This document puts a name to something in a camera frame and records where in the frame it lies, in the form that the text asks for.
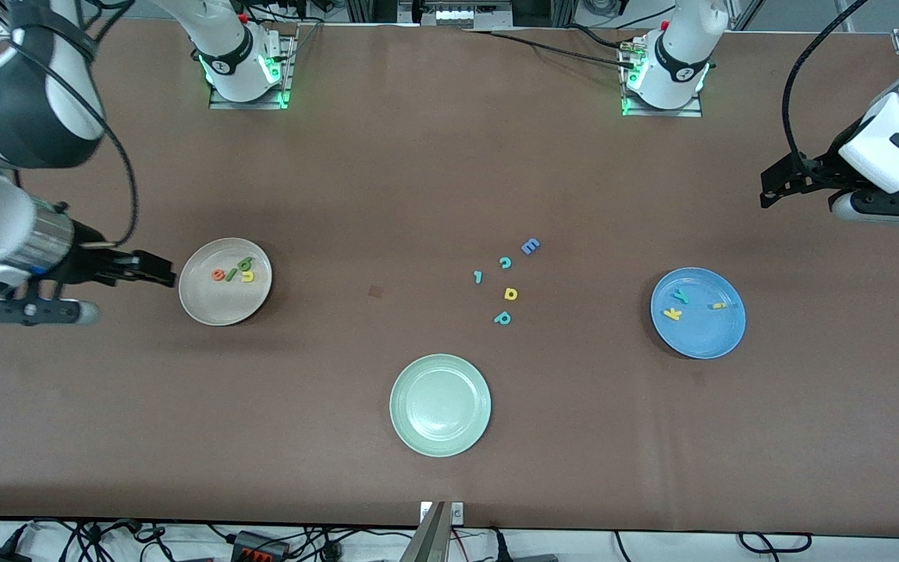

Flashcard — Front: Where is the long thin black cable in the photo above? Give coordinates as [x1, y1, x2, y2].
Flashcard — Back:
[461, 28, 638, 69]

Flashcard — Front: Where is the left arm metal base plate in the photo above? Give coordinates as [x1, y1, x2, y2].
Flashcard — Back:
[620, 35, 705, 119]

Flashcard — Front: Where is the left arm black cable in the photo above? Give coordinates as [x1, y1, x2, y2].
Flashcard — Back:
[780, 0, 872, 176]

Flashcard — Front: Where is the beige brown round plate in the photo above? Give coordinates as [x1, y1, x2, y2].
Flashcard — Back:
[178, 237, 273, 327]

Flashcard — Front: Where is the brown table cover mat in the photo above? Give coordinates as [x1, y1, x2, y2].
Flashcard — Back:
[0, 17, 899, 539]

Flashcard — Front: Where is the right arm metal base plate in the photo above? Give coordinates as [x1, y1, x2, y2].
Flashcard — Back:
[209, 30, 294, 110]

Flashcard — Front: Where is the black red power strip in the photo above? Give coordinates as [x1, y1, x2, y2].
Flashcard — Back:
[229, 531, 292, 560]

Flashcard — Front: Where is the curved thin black cable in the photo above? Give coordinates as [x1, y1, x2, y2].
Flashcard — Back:
[563, 22, 630, 52]

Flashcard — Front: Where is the tangled black cable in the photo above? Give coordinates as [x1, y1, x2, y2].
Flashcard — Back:
[9, 518, 224, 562]

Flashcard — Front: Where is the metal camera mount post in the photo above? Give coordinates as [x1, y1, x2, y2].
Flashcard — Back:
[400, 501, 466, 562]

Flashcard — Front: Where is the looped black cable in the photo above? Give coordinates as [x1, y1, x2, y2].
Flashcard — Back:
[737, 532, 814, 555]

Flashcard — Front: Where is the pale green round plate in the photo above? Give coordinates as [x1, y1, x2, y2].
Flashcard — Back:
[389, 354, 492, 458]

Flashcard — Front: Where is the blue round plate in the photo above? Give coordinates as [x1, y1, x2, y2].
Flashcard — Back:
[650, 267, 747, 360]

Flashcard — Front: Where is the grey electronics box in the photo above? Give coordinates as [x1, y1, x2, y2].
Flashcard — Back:
[418, 0, 514, 30]

